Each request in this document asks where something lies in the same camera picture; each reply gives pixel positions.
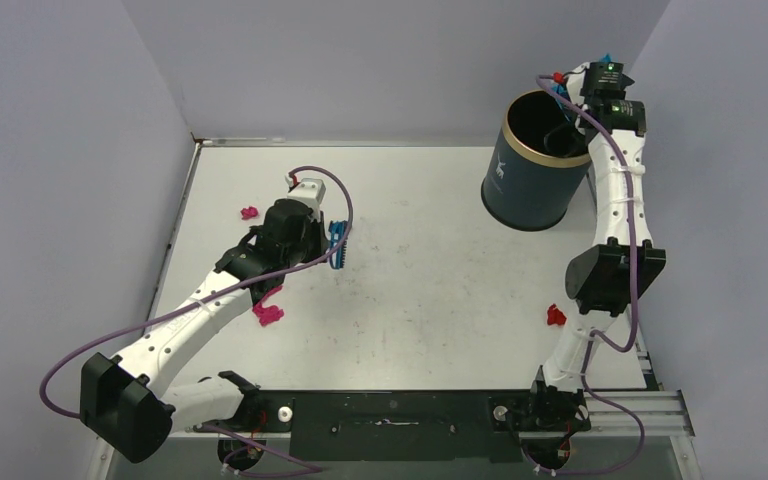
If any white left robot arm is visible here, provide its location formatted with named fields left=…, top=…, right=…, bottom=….
left=78, top=195, right=327, bottom=463

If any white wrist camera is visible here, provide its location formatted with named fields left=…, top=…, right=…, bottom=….
left=285, top=174, right=326, bottom=219
left=550, top=62, right=590, bottom=104

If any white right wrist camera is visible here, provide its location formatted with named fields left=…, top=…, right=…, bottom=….
left=550, top=62, right=590, bottom=104

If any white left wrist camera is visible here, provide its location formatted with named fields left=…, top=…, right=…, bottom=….
left=285, top=174, right=326, bottom=219

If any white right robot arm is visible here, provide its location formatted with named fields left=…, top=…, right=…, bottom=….
left=525, top=61, right=666, bottom=429

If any small pink paper scrap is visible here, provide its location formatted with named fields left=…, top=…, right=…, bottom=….
left=240, top=206, right=259, bottom=221

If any dark blue gold-rimmed bin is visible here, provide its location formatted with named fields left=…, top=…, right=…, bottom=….
left=481, top=90, right=591, bottom=231

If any aluminium rail frame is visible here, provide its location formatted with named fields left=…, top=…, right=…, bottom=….
left=585, top=390, right=695, bottom=437

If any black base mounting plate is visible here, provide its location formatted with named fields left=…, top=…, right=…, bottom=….
left=216, top=390, right=591, bottom=463

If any large pink paper scrap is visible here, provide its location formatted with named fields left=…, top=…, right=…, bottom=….
left=252, top=286, right=285, bottom=327

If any red paper scrap right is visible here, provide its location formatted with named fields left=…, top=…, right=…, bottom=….
left=546, top=304, right=567, bottom=327

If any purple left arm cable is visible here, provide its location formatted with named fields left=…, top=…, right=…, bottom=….
left=39, top=165, right=355, bottom=480

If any blue hand brush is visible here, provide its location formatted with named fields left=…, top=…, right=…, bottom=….
left=328, top=220, right=348, bottom=270

